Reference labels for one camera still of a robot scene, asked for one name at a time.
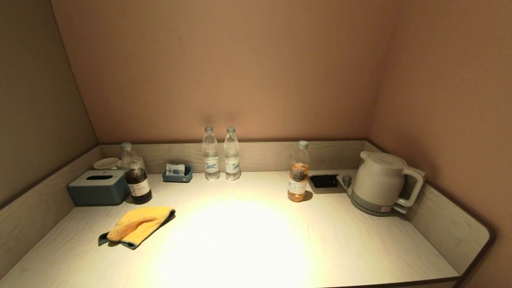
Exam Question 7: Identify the plastic bottle with dark drink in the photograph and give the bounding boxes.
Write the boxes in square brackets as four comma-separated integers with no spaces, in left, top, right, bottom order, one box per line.
[120,142,153,205]

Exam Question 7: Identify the plastic bottle with orange tea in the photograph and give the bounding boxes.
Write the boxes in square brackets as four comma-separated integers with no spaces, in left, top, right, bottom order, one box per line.
[287,140,310,202]

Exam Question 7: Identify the black recessed power socket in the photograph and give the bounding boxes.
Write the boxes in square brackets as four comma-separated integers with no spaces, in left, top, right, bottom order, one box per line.
[309,174,340,189]

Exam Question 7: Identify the yellow cloth with dark backing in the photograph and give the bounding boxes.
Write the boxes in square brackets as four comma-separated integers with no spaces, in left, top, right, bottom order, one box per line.
[98,206,176,250]

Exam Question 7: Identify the clear water bottle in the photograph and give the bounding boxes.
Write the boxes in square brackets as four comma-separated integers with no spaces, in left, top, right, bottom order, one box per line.
[224,127,241,181]
[202,126,220,180]

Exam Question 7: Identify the grey-blue tissue box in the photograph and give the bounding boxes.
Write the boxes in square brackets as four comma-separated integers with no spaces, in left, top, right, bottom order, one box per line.
[67,170,130,206]

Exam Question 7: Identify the grey kettle base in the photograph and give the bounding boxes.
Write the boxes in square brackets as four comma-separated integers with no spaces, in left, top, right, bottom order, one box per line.
[347,188,408,217]

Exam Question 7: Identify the white ceramic cup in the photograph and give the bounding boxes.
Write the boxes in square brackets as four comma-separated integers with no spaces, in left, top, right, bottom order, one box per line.
[93,157,121,170]

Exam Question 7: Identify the small blue-grey tray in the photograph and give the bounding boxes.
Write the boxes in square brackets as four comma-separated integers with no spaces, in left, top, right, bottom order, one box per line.
[162,165,193,183]

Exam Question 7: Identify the cream electric kettle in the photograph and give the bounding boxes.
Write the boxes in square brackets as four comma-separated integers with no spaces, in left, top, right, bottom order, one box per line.
[351,151,425,213]

